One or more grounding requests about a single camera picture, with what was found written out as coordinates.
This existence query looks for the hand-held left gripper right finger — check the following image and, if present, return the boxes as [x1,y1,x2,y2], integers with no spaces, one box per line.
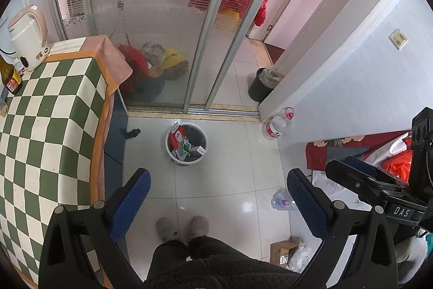
[287,168,400,289]

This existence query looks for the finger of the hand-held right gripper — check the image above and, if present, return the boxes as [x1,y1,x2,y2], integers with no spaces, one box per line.
[345,156,411,190]
[325,160,383,205]

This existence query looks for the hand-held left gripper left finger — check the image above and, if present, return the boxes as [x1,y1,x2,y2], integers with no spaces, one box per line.
[39,168,152,289]

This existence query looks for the red snack packet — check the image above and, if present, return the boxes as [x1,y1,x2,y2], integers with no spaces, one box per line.
[168,126,187,149]

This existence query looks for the grey trash bin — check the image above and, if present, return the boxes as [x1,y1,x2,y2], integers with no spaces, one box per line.
[165,122,208,166]

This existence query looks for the orange plastic bag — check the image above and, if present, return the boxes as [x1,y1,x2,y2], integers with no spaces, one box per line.
[382,150,414,180]

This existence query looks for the small clear water bottle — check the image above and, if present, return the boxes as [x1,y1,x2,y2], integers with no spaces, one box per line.
[271,188,300,211]

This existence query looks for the red floral blanket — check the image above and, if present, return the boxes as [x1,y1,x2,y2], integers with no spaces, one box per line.
[305,130,414,172]

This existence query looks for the grey fuzzy slipper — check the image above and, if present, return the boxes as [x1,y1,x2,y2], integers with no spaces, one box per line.
[188,216,210,241]
[156,217,178,244]

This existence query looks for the small cardboard box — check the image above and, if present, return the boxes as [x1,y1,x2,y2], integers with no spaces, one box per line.
[270,236,305,268]

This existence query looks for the crumpled clear plastic bag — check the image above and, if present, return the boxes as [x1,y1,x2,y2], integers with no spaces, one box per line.
[287,241,314,273]

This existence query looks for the large clear water jug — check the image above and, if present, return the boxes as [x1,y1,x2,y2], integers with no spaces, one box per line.
[263,107,294,141]

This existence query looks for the grey cushion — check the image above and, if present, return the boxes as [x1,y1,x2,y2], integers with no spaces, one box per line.
[395,235,429,285]

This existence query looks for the black fleece pants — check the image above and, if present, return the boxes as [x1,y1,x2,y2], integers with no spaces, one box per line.
[145,236,302,289]

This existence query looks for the green checkered tablecloth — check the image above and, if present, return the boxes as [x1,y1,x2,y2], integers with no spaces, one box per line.
[0,36,133,288]

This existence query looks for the black waste bin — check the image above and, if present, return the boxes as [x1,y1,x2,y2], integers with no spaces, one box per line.
[248,67,285,103]

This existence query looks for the red bag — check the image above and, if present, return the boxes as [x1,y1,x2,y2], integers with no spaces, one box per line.
[118,44,166,94]

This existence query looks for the yellow plastic bag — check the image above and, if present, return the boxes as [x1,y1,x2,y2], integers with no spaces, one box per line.
[164,48,189,70]

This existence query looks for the brown sauce bottle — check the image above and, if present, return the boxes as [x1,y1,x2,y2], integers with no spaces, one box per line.
[0,55,23,95]

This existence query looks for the cream electric kettle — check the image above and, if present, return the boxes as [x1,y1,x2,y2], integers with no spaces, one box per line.
[7,5,51,72]

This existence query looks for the sliding glass door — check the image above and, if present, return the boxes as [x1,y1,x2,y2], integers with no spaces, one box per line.
[51,0,299,114]

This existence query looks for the beige wall switch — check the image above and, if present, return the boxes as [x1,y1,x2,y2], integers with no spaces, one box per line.
[388,29,407,49]

